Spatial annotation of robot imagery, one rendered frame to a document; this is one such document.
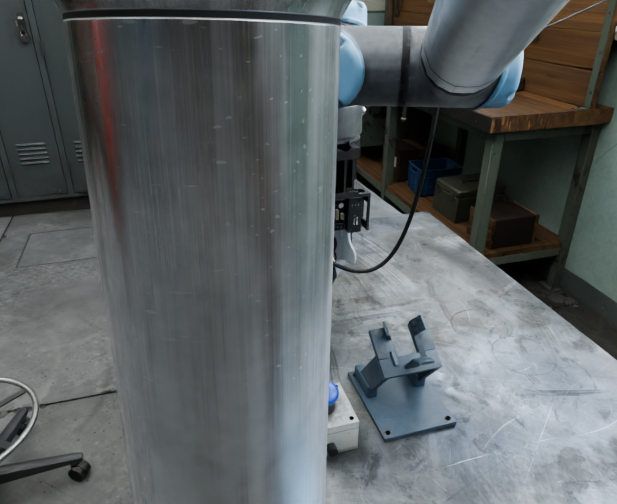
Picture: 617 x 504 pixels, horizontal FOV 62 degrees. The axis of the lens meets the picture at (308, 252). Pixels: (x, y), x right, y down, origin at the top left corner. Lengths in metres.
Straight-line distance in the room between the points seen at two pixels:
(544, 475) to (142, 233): 0.60
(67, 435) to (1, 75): 2.17
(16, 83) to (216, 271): 3.32
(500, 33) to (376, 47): 0.19
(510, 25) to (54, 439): 1.80
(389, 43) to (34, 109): 3.06
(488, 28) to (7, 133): 3.31
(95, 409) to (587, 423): 1.59
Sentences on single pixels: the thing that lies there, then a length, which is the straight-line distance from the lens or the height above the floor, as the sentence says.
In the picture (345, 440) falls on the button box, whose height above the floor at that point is 0.82.
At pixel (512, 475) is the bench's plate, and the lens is 0.69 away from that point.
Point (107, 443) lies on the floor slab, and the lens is 1.86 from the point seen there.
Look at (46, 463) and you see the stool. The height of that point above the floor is 0.09.
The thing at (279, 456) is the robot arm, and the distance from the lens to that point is 0.20.
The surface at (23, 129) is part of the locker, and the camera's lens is 3.51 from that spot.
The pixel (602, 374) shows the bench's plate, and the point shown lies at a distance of 0.87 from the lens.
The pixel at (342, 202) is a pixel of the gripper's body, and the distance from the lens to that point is 0.65.
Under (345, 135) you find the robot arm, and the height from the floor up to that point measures 1.14.
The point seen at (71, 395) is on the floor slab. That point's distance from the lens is 2.08.
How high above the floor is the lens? 1.30
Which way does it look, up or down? 28 degrees down
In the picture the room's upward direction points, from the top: straight up
